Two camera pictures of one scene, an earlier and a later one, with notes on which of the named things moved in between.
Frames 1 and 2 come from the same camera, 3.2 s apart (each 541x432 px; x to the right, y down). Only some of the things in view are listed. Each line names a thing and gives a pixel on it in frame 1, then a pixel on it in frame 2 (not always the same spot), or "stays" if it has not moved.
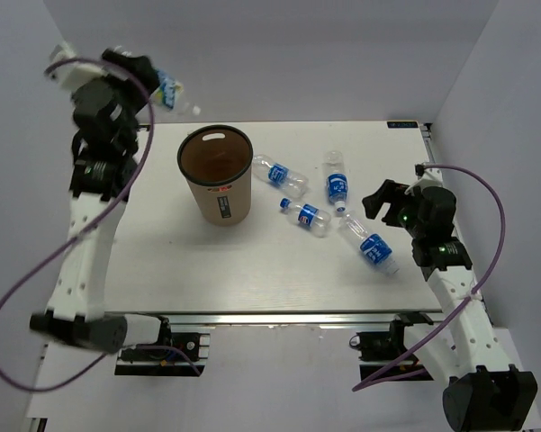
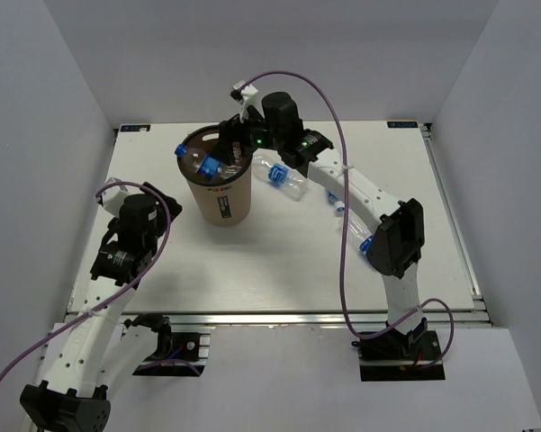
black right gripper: x=389 y=193 -> x=230 y=132
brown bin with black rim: x=216 y=161 stays
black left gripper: x=142 y=66 -> x=175 y=208
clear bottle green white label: x=166 y=94 -> x=227 y=171
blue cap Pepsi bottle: x=319 y=220 -> x=206 y=166
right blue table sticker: x=402 y=124 stays
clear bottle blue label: x=280 y=175 stays
